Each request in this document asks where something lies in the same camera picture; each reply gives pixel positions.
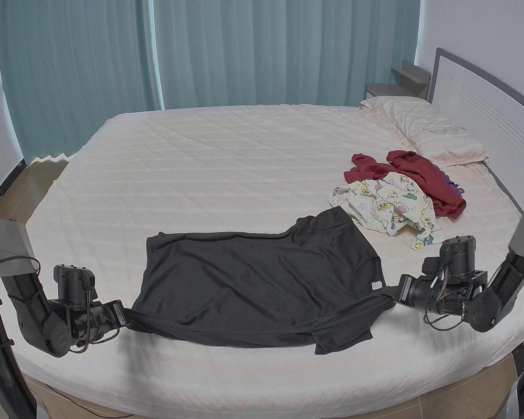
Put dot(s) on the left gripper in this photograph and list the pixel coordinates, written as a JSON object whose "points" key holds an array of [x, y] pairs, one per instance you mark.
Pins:
{"points": [[109, 314]]}

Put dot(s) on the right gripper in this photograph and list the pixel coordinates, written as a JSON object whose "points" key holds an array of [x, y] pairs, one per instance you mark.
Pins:
{"points": [[419, 295]]}

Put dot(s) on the black T-shirt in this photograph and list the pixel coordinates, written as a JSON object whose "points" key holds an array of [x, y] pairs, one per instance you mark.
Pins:
{"points": [[253, 277]]}

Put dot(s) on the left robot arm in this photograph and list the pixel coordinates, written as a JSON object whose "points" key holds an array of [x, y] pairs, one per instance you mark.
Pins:
{"points": [[35, 317]]}

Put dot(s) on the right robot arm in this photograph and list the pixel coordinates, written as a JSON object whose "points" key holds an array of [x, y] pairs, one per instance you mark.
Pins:
{"points": [[489, 308]]}

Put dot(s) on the white printed garment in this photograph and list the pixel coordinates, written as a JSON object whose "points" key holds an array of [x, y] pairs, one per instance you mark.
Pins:
{"points": [[393, 207]]}

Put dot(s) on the purple garment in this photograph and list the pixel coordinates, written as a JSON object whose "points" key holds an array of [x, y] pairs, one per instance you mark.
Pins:
{"points": [[456, 187]]}

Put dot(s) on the dark red garment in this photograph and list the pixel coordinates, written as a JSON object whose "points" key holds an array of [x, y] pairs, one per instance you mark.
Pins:
{"points": [[423, 173]]}

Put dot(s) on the cream pillow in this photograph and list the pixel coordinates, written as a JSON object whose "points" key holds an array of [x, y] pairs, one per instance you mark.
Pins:
{"points": [[419, 125]]}

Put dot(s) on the bed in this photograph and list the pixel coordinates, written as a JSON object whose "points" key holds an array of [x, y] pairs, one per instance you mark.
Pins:
{"points": [[201, 168]]}

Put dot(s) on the grey bedside table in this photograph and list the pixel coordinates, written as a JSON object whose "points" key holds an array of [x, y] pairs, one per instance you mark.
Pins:
{"points": [[412, 74]]}

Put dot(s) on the blue-green curtain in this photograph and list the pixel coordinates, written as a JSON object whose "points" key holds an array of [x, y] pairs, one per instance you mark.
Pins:
{"points": [[70, 59], [288, 37]]}

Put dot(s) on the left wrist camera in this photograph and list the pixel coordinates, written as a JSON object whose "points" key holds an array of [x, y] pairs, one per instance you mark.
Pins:
{"points": [[92, 294]]}

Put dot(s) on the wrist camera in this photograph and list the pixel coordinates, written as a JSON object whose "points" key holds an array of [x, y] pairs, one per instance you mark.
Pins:
{"points": [[431, 266], [92, 294]]}

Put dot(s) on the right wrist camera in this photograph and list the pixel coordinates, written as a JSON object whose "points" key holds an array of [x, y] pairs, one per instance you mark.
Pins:
{"points": [[431, 266]]}

